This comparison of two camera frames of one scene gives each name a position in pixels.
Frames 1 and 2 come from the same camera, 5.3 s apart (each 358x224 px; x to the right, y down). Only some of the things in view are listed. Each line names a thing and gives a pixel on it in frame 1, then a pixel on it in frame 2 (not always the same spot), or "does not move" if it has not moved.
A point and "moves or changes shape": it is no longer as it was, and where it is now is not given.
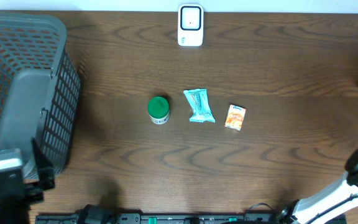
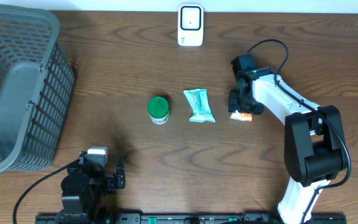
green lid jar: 158,110 does not move
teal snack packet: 199,101 does not move
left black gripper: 32,194 -> 109,180
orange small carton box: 235,117 moves or changes shape
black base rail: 192,218 does not move
